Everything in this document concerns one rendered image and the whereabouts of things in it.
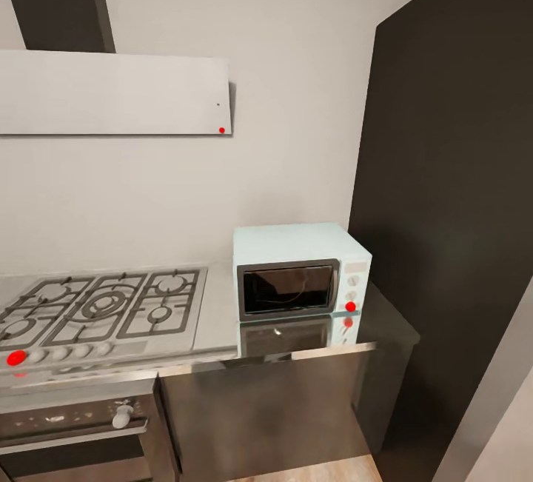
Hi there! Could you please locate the microwave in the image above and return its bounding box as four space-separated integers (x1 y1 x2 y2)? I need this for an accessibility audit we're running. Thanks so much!
233 222 372 322

